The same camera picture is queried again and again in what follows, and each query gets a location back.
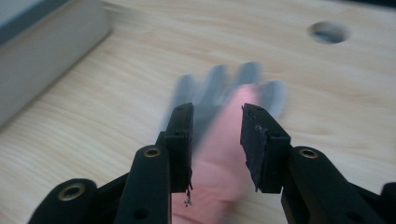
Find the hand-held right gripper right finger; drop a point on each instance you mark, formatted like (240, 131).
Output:
(261, 149)

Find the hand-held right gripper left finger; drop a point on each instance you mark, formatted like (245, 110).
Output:
(180, 149)

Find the pink glove with grey palm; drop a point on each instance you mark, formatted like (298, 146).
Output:
(218, 161)

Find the grey-rimmed plastic bin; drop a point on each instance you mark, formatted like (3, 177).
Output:
(46, 56)

